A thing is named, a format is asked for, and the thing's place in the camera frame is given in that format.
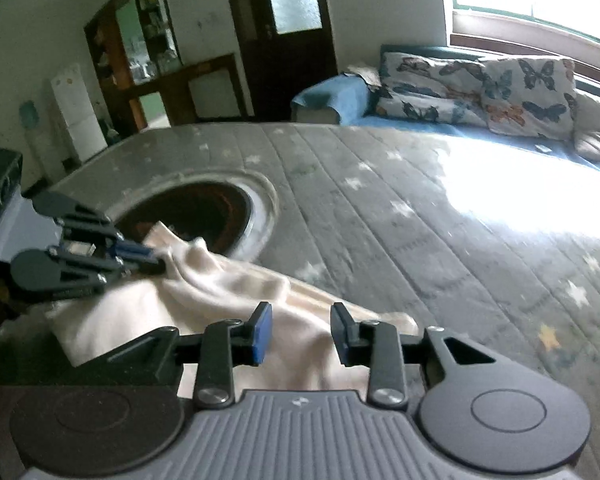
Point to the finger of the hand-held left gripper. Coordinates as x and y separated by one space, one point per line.
130 250
130 267

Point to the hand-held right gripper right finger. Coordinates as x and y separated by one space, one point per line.
342 332

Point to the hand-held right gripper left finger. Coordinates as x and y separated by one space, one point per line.
262 332

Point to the cream garment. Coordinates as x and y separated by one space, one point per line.
180 310

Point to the beige cloth on sofa arm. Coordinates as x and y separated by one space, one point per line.
362 74

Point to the round black cooktop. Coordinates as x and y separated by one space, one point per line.
200 215

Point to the grey quilted star table cover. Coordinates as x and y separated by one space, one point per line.
405 235

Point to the white refrigerator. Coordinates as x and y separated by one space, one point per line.
80 115

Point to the low wooden partition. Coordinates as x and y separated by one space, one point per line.
210 90

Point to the dark wooden display cabinet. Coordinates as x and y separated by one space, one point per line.
130 35

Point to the blue sofa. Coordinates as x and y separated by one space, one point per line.
335 102

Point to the dark wooden door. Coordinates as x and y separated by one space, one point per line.
290 60

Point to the beige cushion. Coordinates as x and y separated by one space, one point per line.
597 130

